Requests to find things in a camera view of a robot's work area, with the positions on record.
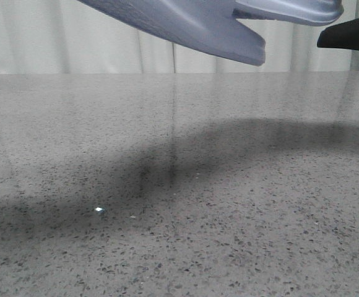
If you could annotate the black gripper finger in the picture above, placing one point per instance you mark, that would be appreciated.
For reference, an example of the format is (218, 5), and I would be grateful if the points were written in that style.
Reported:
(341, 36)

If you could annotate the light blue slipper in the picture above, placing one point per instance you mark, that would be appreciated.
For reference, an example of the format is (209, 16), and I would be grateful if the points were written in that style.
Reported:
(313, 13)
(207, 26)

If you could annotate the grey-white curtain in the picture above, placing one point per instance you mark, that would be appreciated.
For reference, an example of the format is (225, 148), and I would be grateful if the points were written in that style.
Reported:
(55, 37)

